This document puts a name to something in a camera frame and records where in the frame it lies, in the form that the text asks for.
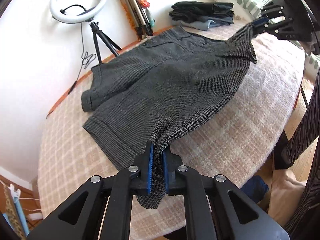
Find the light blue folded garment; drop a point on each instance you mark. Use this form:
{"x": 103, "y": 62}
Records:
{"x": 204, "y": 26}

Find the black mini tripod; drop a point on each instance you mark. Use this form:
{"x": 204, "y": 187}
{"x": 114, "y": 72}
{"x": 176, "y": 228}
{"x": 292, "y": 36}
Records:
{"x": 111, "y": 45}

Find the white ring light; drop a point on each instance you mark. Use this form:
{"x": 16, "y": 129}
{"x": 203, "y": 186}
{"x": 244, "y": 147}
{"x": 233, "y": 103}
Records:
{"x": 75, "y": 11}

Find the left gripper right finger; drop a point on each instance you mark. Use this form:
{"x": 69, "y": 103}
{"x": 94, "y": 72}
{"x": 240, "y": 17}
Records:
{"x": 214, "y": 207}

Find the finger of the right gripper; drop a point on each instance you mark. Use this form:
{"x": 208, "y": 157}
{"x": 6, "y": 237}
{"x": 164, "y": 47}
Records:
{"x": 275, "y": 8}
{"x": 283, "y": 30}

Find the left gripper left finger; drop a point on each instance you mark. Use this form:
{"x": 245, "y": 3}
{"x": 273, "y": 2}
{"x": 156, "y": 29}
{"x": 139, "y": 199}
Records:
{"x": 101, "y": 207}

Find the stack of folded dark clothes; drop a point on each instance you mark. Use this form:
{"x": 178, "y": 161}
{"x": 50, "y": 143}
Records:
{"x": 220, "y": 13}

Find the folded silver tripod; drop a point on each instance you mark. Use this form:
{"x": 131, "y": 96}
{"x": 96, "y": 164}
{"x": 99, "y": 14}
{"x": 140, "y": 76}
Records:
{"x": 136, "y": 12}

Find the grey houndstooth shorts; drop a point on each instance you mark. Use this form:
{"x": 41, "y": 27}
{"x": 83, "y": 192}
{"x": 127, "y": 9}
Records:
{"x": 160, "y": 91}

